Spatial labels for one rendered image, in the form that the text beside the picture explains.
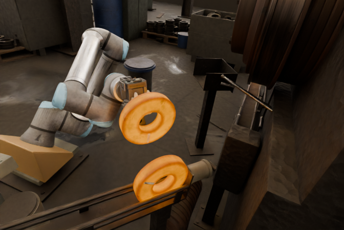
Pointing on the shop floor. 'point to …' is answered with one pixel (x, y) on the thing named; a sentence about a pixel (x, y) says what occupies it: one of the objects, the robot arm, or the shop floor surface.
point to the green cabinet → (131, 0)
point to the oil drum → (108, 11)
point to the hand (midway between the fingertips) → (148, 112)
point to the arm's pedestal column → (19, 183)
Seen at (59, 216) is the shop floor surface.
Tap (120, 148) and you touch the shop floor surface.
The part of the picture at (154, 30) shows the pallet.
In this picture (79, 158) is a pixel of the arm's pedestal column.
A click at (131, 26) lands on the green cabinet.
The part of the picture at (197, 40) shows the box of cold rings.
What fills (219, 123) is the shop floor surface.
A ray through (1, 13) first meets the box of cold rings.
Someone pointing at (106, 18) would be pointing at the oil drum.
